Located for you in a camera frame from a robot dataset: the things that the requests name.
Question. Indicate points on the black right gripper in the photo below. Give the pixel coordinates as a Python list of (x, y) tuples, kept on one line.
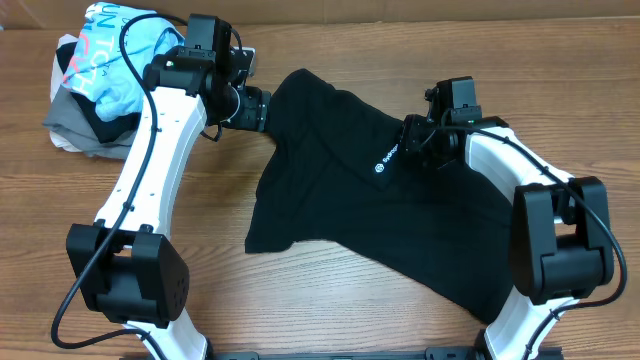
[(411, 136)]

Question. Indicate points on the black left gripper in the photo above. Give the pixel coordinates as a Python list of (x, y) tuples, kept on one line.
[(255, 111)]

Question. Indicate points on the black t-shirt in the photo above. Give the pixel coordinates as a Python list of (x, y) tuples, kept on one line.
[(336, 175)]

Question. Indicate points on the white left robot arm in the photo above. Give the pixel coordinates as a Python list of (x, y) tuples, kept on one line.
[(125, 265)]

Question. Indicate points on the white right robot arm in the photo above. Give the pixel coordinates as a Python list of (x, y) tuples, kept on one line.
[(563, 255)]

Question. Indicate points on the black folded garment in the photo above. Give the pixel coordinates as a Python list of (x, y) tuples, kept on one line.
[(103, 132)]

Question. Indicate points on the light blue printed t-shirt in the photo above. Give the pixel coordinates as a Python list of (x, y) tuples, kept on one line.
[(97, 70)]

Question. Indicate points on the grey folded garment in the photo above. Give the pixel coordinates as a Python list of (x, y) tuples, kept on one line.
[(62, 113)]

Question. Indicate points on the white folded garment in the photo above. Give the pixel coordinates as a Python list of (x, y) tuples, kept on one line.
[(56, 80)]

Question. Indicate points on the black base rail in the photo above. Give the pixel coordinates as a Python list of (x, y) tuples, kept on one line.
[(350, 355)]

